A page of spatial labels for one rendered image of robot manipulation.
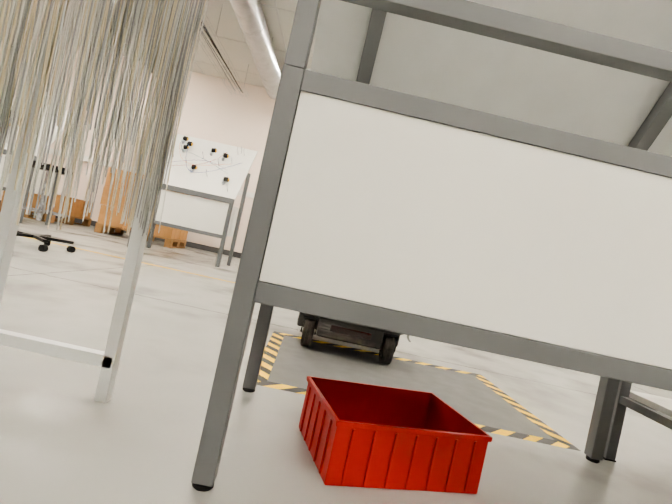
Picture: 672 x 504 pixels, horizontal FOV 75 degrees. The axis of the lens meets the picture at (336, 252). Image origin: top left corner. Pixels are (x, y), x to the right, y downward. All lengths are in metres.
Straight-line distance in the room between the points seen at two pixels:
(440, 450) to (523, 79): 1.03
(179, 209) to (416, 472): 5.11
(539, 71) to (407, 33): 0.39
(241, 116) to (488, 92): 7.79
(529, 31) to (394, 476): 0.95
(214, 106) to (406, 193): 8.44
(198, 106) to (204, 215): 3.88
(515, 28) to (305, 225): 0.54
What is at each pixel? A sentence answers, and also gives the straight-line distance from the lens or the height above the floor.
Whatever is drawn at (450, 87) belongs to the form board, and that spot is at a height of 1.03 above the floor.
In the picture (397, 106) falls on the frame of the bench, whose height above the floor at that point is 0.77.
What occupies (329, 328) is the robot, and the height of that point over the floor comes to 0.12.
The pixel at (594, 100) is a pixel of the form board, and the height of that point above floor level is 1.08.
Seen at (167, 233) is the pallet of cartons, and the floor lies 0.22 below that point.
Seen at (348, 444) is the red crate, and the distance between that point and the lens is 1.02.
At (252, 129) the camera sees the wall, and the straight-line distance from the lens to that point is 8.91.
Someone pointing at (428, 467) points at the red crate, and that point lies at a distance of 1.12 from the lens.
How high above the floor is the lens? 0.48
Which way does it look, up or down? level
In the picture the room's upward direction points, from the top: 12 degrees clockwise
